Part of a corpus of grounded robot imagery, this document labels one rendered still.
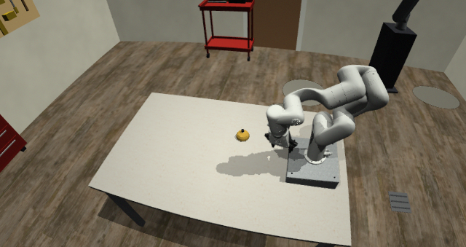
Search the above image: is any yellow dome bell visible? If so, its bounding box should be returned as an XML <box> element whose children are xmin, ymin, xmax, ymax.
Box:
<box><xmin>236</xmin><ymin>129</ymin><xmax>250</xmax><ymax>142</ymax></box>

